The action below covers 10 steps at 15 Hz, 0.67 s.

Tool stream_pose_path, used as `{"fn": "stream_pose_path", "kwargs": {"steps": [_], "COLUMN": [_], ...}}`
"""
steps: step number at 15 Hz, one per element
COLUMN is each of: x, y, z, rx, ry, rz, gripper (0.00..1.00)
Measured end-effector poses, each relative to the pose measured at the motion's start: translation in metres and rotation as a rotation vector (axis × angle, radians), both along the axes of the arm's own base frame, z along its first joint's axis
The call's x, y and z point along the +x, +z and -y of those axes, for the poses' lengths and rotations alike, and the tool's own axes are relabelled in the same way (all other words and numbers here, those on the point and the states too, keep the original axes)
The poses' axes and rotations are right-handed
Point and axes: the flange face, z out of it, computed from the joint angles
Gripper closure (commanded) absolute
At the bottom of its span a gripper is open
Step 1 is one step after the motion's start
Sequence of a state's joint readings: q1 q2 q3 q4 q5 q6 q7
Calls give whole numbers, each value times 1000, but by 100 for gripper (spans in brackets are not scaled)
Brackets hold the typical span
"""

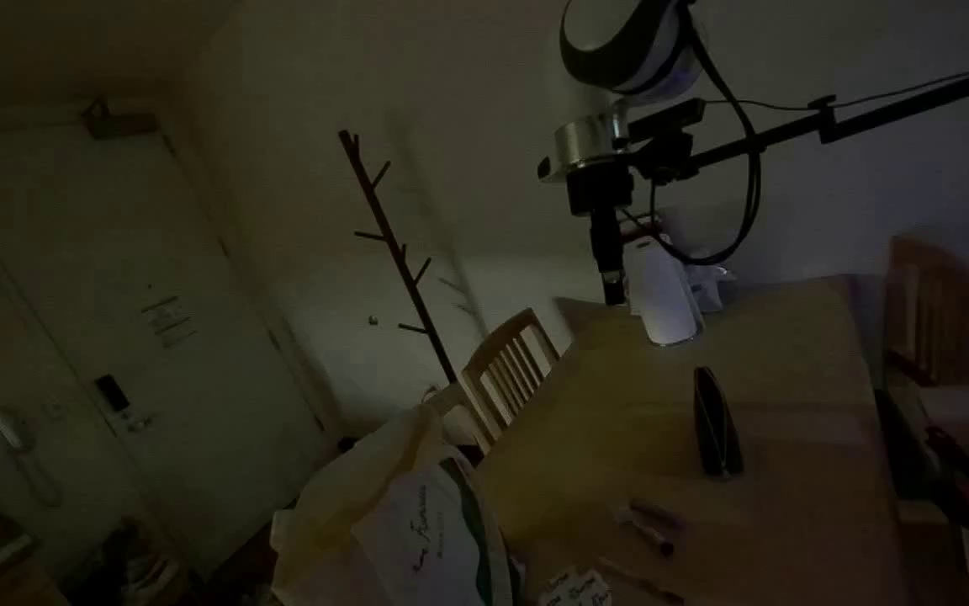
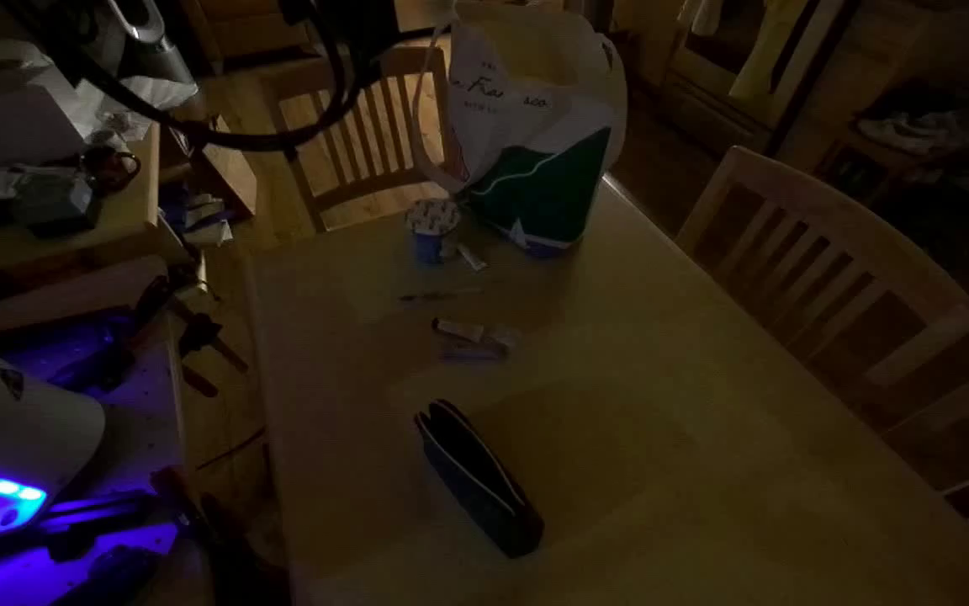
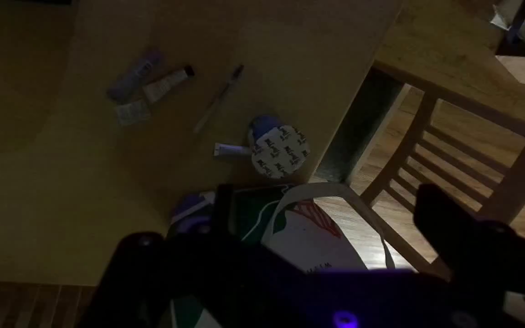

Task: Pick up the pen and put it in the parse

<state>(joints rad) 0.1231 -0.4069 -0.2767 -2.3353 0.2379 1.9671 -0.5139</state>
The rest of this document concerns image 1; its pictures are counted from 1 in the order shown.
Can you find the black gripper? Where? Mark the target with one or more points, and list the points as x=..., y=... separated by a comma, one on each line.
x=600, y=192

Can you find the white rounded device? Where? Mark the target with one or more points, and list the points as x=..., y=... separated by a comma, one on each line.
x=665, y=297

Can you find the wooden slatted chair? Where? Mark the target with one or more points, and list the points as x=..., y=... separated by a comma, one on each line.
x=505, y=376
x=940, y=307

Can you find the black pencil case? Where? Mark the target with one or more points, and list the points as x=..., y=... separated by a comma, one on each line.
x=719, y=425

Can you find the black coat rack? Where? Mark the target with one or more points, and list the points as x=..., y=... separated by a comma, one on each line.
x=391, y=239

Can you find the small labelled stick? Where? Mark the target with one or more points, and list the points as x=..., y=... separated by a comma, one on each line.
x=659, y=521
x=647, y=543

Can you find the white shopping bag green print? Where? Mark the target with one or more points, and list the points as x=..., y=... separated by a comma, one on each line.
x=394, y=527

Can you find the paper notice sheet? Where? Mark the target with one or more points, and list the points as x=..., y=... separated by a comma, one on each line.
x=166, y=322

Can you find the white door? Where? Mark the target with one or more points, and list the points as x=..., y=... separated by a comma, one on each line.
x=117, y=247

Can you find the door lock keypad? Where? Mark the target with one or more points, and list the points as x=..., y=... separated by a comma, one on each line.
x=119, y=401

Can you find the dark door closer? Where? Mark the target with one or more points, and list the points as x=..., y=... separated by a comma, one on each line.
x=119, y=118

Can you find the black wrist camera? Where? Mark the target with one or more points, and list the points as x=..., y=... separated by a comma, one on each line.
x=665, y=140

